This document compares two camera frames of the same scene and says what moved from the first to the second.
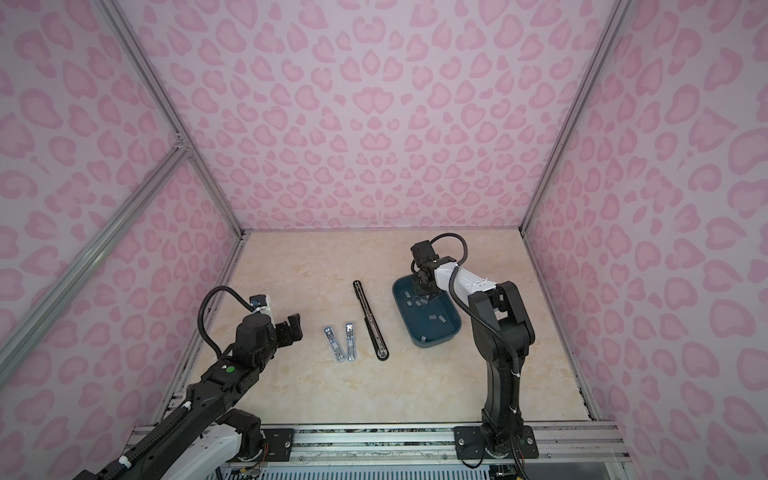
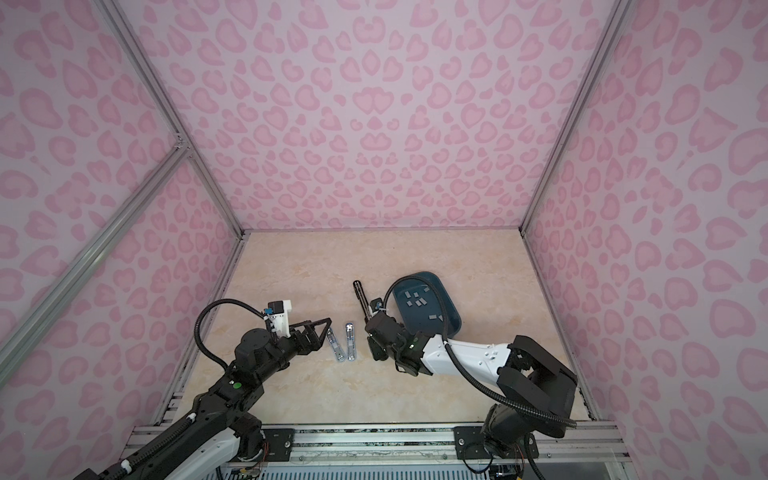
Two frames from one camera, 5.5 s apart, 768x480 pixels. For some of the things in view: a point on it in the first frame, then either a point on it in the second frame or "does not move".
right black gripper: [419, 289] → [372, 342]
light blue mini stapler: [350, 342] does not move
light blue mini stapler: [334, 344] does not move
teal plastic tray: [428, 319] does not move
